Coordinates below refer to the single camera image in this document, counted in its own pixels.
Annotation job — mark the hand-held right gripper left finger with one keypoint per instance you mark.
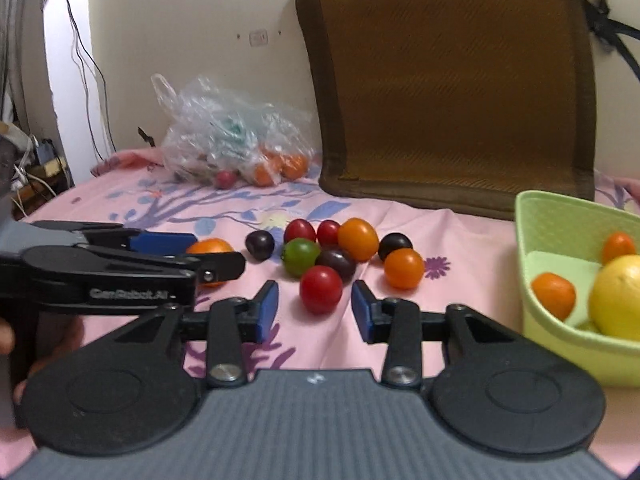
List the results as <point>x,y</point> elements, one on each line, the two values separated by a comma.
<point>267,310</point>

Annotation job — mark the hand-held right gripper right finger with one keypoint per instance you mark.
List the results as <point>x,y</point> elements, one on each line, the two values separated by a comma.
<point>361,310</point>

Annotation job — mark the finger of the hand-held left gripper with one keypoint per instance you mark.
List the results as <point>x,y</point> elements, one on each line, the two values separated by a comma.
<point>150,262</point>
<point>160,243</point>

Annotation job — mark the orange cherry tomato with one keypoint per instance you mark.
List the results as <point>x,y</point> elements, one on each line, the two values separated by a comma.
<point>404,268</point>
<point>210,246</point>

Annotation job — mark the dark purple cherry tomato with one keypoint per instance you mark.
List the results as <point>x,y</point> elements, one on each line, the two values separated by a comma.
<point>395,245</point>
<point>260,245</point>
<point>337,262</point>

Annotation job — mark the green cherry tomato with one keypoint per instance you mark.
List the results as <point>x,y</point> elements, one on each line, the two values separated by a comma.
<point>300,257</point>

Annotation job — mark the light green plastic basket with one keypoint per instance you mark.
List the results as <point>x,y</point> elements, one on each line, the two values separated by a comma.
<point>550,355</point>

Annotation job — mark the person's left hand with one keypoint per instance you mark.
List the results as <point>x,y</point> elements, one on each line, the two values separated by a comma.
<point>5,340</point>

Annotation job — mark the bagged red cherry tomato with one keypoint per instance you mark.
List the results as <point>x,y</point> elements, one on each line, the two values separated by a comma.
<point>225,179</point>

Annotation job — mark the bagged orange fruit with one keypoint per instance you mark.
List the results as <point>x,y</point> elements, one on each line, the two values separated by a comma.
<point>265,172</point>
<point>295,165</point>

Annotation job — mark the clear plastic bag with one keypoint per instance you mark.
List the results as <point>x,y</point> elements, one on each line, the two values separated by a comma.
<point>210,125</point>

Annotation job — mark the pink printed bedsheet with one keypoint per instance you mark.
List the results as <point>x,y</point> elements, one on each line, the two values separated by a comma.
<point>475,240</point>

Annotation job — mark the orange mandarin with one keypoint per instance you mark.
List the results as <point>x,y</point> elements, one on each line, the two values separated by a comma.
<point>553,295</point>

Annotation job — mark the brown woven seat cushion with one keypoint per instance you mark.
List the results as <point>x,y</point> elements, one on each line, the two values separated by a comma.
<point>450,85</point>

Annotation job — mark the large yellow citrus fruit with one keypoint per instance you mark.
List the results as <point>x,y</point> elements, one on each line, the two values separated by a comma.
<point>617,297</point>

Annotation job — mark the black tape strips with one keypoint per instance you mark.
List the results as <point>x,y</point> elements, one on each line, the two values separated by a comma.
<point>607,25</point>

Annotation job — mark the white wall socket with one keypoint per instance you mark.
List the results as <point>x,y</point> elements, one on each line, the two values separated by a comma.
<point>258,37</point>

